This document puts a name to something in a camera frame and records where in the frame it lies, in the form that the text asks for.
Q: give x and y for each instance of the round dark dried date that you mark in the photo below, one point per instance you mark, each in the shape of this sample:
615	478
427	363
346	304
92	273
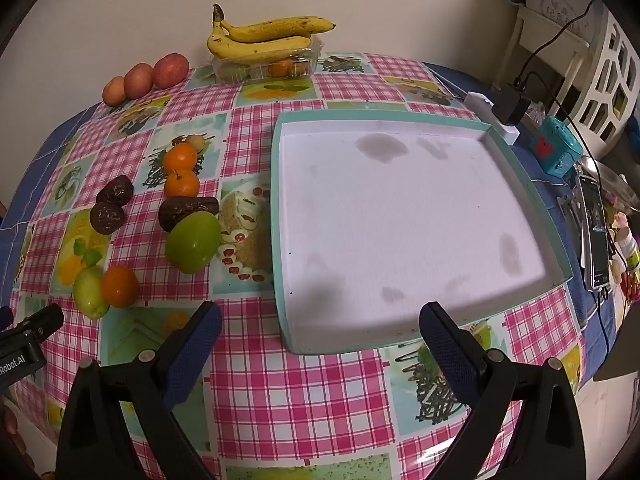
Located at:
107	218

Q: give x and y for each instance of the orange fruit in container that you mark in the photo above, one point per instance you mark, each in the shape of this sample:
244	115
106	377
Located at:
280	67

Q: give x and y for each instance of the tangerine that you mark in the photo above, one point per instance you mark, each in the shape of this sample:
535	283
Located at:
121	287
181	156
182	184

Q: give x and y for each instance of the black charger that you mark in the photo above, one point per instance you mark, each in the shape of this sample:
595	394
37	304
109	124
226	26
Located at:
511	105

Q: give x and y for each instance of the clear plastic container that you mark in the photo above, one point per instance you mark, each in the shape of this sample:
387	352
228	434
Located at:
235	71

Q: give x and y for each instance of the white power strip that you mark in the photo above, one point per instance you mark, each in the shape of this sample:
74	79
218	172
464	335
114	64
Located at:
475	99

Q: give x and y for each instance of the smartphone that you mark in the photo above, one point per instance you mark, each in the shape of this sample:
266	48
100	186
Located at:
595	230

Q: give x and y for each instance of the teal-edged white tray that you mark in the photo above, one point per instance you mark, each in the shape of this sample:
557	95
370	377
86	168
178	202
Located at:
400	230

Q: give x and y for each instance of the green label bottle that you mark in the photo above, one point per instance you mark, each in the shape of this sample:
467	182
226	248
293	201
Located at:
629	251

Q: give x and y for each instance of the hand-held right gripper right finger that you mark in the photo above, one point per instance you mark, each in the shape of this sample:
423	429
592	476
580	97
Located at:
445	345

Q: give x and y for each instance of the white stool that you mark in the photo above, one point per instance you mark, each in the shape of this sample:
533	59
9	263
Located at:
545	37

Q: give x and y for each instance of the small orange apple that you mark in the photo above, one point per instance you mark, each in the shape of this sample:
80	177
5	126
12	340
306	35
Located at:
114	91

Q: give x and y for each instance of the medium red apple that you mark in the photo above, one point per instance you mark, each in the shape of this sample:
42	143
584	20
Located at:
138	80

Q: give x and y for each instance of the pink checked fruit-print tablecloth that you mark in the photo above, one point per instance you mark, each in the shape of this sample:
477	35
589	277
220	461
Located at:
300	400

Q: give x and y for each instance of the large red apple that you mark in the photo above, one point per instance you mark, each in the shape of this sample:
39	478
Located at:
171	70

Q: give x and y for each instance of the large green fruit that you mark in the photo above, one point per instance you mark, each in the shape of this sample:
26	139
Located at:
192	242

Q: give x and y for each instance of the small green fruit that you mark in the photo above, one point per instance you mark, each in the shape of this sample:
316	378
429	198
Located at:
90	292

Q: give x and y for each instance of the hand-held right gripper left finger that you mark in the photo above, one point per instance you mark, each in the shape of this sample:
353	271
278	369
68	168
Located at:
195	345

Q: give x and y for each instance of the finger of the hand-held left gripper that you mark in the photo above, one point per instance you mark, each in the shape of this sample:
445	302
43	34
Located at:
45	320

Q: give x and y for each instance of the blue cloth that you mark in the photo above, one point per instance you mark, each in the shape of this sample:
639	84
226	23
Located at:
42	160

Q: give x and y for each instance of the teal toy box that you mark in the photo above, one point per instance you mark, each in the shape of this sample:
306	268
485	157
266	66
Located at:
555	146

